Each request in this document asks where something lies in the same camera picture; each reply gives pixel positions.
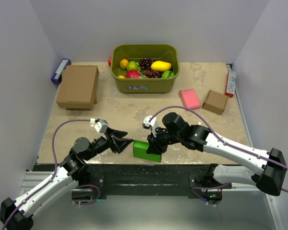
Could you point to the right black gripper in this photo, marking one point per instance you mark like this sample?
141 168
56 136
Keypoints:
155 146

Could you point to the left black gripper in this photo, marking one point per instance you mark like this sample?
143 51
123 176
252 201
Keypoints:
116 143

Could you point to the green paper box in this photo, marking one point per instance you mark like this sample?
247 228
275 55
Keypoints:
140 151

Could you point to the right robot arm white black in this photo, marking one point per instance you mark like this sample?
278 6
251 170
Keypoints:
260 168

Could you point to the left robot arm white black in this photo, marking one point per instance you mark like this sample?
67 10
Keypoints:
45 189

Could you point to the pink box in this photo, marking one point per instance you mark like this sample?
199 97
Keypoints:
189 99

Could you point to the large brown cardboard box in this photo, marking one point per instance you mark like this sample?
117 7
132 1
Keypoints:
78 87

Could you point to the small brown cardboard box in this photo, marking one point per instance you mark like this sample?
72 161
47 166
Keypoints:
215 102

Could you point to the purple white box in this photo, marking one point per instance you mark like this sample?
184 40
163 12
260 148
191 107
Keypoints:
56 77

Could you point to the red white box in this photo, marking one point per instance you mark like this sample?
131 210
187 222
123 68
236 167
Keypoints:
230 84

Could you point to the red dragon fruit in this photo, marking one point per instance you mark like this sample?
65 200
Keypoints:
134 74

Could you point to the dark grapes lower bunch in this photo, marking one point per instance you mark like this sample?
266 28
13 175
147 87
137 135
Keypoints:
152 74

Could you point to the dark grapes bunch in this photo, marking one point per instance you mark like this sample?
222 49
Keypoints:
145 63
152 74

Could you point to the green round fruit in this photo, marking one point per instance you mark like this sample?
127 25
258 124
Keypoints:
168 74

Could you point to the green pear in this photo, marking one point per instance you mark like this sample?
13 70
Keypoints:
132 65

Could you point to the red fruit behind bin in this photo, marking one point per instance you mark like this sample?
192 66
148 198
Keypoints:
110 61

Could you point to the dark grapes upper bunch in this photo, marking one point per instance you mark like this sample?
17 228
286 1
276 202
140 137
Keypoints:
145 63

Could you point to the yellow mango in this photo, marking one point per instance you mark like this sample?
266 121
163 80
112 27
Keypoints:
160 66

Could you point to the olive green plastic bin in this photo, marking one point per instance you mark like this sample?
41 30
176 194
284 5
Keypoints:
135 52

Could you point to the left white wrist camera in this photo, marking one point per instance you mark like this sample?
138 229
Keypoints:
101 126

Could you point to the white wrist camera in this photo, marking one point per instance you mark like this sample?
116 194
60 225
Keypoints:
101 126
151 123

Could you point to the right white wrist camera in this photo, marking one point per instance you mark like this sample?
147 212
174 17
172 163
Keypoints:
151 123

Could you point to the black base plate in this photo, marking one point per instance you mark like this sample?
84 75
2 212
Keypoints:
146 180

